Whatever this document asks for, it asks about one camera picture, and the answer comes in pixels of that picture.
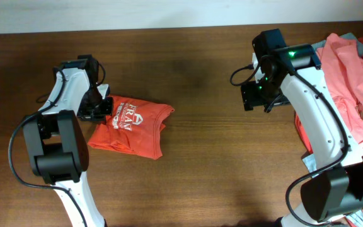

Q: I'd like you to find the orange soccer t-shirt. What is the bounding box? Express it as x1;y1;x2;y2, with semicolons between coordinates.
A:
88;95;175;160

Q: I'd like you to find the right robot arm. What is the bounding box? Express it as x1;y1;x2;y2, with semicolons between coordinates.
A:
239;29;363;226

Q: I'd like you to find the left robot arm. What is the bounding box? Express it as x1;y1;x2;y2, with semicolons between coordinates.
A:
20;54;113;226

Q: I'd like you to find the pink t-shirt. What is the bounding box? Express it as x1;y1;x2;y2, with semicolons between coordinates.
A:
315;33;363;227

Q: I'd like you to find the grey-blue t-shirt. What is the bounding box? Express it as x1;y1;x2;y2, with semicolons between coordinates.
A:
301;32;363;227

